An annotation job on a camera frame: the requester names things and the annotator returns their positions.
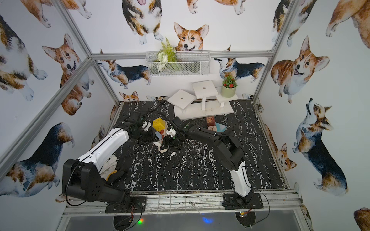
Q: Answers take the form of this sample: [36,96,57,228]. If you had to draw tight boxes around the aluminium frame front rail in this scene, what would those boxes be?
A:
[62,191,303,217]

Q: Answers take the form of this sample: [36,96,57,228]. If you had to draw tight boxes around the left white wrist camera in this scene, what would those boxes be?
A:
[142,121,152,132]

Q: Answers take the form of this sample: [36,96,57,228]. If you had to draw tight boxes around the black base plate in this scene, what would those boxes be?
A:
[222,193,264,210]
[105,196,147,214]

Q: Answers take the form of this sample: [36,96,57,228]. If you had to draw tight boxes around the beige red power strip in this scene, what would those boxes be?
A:
[153,129,168,153]

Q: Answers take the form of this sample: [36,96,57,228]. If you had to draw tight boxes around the light blue plug adapter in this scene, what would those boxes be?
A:
[155,131,163,140]

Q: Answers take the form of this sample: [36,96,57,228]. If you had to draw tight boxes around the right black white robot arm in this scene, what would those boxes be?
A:
[160,117,254,205]

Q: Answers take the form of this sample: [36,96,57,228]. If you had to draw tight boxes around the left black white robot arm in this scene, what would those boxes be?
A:
[62,116,158,204]

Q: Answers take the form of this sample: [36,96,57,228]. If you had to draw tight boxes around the green fern plant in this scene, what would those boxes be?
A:
[157,37,178,71]

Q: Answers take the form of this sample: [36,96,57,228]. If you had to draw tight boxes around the yellow cube plug adapter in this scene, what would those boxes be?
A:
[152,118,166,132]

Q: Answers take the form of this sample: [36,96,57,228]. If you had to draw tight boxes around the green potted red flowers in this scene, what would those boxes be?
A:
[221,74,238,98]

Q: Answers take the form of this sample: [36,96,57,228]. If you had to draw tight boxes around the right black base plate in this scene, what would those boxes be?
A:
[222,193,264,210]

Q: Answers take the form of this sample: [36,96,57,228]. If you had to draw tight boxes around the white wire basket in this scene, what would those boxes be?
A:
[145,51,211,76]

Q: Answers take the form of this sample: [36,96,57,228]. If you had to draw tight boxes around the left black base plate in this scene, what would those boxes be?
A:
[105,196,147,214]

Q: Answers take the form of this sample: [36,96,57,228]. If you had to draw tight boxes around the white tiered display stand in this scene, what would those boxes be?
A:
[168,80,239,120]

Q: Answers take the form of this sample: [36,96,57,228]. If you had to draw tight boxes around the pink printed cube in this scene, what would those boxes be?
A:
[208,125,217,132]

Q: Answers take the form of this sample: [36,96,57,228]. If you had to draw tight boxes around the dark red printed cube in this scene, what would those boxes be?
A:
[206,116,216,127]

